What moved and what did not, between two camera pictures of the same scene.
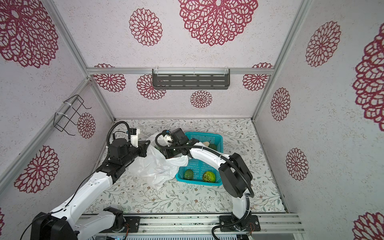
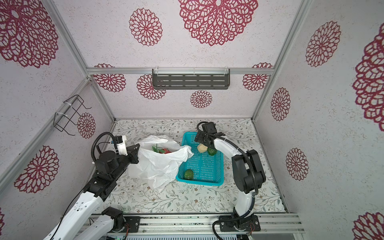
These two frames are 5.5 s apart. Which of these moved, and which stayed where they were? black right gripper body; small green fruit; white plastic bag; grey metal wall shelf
Moved: white plastic bag; black right gripper body
Stayed: small green fruit; grey metal wall shelf
